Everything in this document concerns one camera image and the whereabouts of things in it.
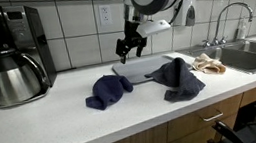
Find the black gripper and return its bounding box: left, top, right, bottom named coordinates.
left=111, top=18, right=151, bottom=66

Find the navy blue towel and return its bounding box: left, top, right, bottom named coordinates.
left=82, top=71, right=137, bottom=114

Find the dark grey towel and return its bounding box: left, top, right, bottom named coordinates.
left=142, top=53, right=208, bottom=107

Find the beige towel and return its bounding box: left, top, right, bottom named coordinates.
left=189, top=50, right=228, bottom=79

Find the grey plastic tray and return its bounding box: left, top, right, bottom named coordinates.
left=110, top=50, right=194, bottom=87

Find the chrome faucet lever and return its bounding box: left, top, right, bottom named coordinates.
left=201, top=38, right=211, bottom=49

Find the wooden base cabinet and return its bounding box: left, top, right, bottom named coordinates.
left=22, top=78, right=256, bottom=143

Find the black silver coffee maker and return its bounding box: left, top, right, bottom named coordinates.
left=0, top=0, right=61, bottom=109

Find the chrome gooseneck faucet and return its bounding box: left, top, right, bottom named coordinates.
left=208, top=0, right=256, bottom=46

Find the white soap bottle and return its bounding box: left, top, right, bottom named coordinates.
left=233, top=17, right=253, bottom=41

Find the stainless steel sink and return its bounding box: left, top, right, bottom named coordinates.
left=178, top=36, right=256, bottom=85

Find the stainless steel carafe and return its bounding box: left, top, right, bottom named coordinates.
left=0, top=44, right=52, bottom=108

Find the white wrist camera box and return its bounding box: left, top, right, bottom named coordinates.
left=134, top=17, right=173, bottom=40

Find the white wall outlet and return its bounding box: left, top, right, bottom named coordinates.
left=98, top=3, right=114, bottom=27

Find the silver drawer handle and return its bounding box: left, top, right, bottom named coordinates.
left=198, top=109, right=226, bottom=124

